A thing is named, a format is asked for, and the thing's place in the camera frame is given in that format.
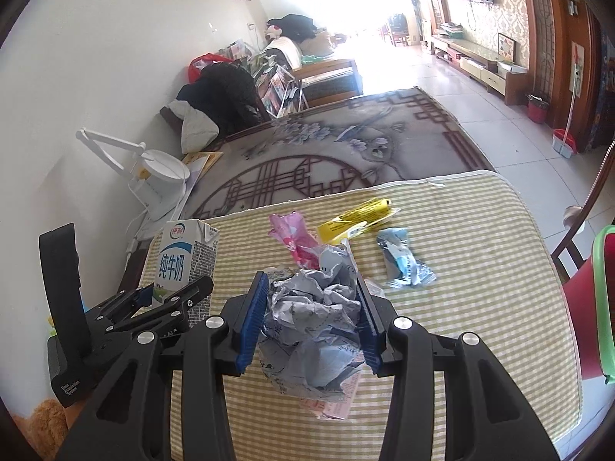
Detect red bag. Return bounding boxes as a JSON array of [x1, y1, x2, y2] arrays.
[[188, 54, 231, 82]]

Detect white charger cable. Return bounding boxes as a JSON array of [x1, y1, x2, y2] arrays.
[[126, 202, 159, 255]]

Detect red dustpan with handle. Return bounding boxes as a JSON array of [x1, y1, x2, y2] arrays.
[[552, 67, 580, 157]]

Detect wooden sofa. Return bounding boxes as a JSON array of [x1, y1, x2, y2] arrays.
[[266, 36, 363, 106]]

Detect light blue wrapper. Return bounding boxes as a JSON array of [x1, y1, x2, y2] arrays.
[[376, 227, 438, 290]]

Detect low television cabinet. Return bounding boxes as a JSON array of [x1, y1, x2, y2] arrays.
[[430, 33, 529, 104]]

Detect wooden dining chair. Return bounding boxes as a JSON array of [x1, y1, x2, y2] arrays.
[[550, 139, 615, 282]]

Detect red bin with green rim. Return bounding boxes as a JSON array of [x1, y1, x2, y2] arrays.
[[561, 225, 615, 386]]

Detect black jacket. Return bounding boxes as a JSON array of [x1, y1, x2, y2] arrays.
[[179, 63, 263, 130]]

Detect green striped cloth mat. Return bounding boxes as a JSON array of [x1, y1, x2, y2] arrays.
[[139, 170, 584, 435]]

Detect black clothes pile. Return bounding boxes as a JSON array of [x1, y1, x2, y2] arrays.
[[266, 14, 320, 44]]

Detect blue printed door curtain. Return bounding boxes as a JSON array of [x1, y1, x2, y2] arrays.
[[588, 33, 615, 149]]

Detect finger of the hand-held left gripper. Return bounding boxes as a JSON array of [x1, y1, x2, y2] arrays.
[[103, 276, 214, 347], [84, 285, 157, 332]]

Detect brown plush toy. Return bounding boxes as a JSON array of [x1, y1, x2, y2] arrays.
[[24, 396, 73, 461]]

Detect wooden chairs group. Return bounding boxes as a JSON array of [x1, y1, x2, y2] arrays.
[[384, 12, 409, 46]]

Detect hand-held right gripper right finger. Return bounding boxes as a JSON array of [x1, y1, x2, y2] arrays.
[[354, 279, 560, 461]]

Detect patchwork framed picture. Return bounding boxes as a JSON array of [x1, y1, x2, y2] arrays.
[[497, 33, 516, 63]]

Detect clear magazine rack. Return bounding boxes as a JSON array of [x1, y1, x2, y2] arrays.
[[247, 50, 308, 118]]

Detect yellow cardboard package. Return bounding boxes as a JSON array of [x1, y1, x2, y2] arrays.
[[317, 198, 399, 245]]

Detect white milk carton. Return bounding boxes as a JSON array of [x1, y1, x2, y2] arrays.
[[153, 218, 221, 327]]

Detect small red waste bin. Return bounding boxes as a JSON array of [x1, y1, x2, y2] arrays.
[[526, 93, 551, 126]]

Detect blue white paper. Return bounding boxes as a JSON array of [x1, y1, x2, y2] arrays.
[[257, 244, 382, 421]]

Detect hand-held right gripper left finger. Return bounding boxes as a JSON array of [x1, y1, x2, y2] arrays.
[[55, 270, 270, 461]]

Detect grey floral printed tablecloth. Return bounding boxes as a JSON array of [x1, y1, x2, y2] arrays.
[[183, 86, 495, 222]]

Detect pink plastic wrapper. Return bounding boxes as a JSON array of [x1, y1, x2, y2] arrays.
[[268, 211, 324, 272]]

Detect white cloth bag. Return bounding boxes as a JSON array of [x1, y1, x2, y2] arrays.
[[180, 106, 222, 152]]

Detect yellow paper envelope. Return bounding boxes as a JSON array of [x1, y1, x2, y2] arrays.
[[181, 151, 224, 188]]

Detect white folding desk lamp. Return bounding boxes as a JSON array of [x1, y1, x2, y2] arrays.
[[76, 127, 193, 212]]

